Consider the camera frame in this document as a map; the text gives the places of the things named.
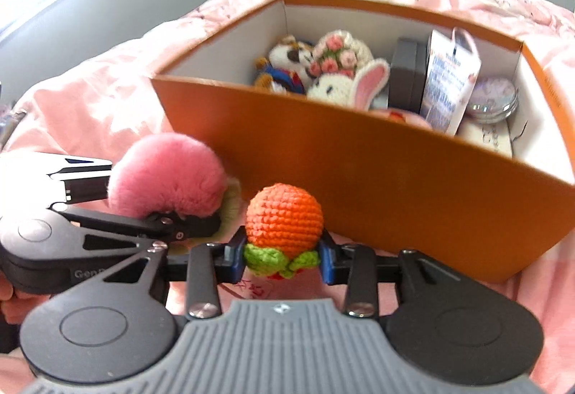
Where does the pink printed blanket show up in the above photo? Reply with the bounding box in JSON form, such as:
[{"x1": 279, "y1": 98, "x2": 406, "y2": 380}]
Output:
[{"x1": 0, "y1": 0, "x2": 575, "y2": 394}]

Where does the grey textured box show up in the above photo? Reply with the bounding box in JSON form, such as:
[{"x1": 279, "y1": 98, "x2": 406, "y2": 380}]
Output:
[{"x1": 388, "y1": 38, "x2": 431, "y2": 114}]

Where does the pink fluffy peach plush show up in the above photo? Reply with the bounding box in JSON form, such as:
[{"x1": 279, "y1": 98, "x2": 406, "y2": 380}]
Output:
[{"x1": 108, "y1": 134, "x2": 242, "y2": 237}]

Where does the orange cardboard box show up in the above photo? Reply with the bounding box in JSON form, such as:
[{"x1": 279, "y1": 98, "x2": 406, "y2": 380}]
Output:
[{"x1": 150, "y1": 0, "x2": 575, "y2": 284}]

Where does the cream crochet bunny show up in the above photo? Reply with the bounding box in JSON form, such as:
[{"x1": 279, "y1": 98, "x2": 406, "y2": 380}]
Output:
[{"x1": 308, "y1": 30, "x2": 391, "y2": 112}]

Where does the white blue printed tube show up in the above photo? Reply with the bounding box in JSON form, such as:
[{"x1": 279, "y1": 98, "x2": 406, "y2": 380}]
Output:
[{"x1": 420, "y1": 27, "x2": 483, "y2": 136}]

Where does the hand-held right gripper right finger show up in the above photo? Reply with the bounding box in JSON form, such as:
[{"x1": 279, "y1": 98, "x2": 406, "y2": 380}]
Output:
[{"x1": 317, "y1": 232, "x2": 468, "y2": 317}]

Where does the pink paper tag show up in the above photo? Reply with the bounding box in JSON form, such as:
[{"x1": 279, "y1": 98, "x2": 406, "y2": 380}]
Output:
[{"x1": 222, "y1": 275, "x2": 277, "y2": 300}]

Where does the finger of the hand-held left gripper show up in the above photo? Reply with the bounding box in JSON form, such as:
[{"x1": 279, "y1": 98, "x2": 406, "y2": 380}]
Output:
[
  {"x1": 47, "y1": 203, "x2": 222, "y2": 242},
  {"x1": 83, "y1": 235, "x2": 169, "y2": 264}
]

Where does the orange crochet fruit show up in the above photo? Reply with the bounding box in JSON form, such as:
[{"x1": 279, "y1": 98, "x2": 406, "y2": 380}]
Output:
[{"x1": 244, "y1": 183, "x2": 325, "y2": 281}]

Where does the panda plush toy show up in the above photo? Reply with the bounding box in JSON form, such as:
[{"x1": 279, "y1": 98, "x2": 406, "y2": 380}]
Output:
[{"x1": 254, "y1": 35, "x2": 316, "y2": 96}]

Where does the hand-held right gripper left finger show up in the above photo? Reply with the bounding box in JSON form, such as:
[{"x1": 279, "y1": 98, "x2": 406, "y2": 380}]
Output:
[{"x1": 101, "y1": 228, "x2": 247, "y2": 319}]

